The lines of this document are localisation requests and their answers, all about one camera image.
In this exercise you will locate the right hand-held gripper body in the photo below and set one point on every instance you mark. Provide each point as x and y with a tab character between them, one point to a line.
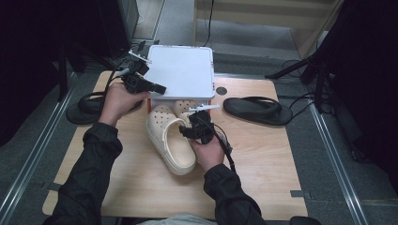
203	128

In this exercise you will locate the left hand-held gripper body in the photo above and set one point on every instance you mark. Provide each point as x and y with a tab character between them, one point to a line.
136	81

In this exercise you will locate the cream clog shoe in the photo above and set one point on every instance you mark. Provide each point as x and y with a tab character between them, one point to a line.
184	106
178	150

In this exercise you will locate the white shoe rack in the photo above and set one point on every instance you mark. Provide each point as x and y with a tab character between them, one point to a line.
181	72

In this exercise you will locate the black flip-flop sandal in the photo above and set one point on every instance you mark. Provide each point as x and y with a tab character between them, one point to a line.
250	111
78	114

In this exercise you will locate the person's right hand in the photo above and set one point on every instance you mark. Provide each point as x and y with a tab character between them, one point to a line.
209	154

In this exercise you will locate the person's left hand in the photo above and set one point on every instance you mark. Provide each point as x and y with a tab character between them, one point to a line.
115	103

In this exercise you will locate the small black plug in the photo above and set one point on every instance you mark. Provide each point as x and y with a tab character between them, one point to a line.
141	46

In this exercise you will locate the round black table grommet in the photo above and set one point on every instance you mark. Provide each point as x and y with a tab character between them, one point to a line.
221	91

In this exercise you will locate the person's grey shirt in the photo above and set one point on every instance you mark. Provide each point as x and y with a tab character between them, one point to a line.
178	220

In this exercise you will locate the black metal stand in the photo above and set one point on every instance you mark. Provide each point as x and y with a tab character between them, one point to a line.
291	67

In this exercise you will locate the grey tape strip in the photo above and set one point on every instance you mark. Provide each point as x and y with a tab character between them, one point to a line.
53	186
298	193

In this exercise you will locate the black curtain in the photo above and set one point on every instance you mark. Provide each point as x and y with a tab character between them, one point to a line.
369	78
18	62

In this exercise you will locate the black rounded object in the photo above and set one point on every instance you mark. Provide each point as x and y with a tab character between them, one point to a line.
305	221

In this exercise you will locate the metal floor rail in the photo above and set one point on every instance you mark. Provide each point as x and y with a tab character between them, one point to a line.
31	159
335	156

